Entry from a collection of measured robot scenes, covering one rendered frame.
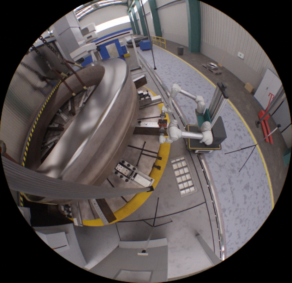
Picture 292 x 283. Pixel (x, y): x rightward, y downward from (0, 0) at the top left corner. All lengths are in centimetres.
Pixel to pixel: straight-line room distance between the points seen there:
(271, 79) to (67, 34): 892
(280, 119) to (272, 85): 173
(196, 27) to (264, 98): 726
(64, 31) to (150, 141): 571
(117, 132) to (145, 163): 100
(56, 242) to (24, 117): 347
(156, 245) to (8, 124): 472
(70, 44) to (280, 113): 1011
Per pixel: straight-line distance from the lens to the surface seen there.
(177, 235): 292
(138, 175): 219
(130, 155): 250
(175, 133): 144
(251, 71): 727
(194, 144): 254
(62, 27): 571
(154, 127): 227
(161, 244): 291
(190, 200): 267
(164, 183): 257
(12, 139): 345
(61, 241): 363
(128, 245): 314
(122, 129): 185
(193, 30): 1023
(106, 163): 175
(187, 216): 275
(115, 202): 256
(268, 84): 628
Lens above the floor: 257
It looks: 60 degrees down
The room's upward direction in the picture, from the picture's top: 21 degrees counter-clockwise
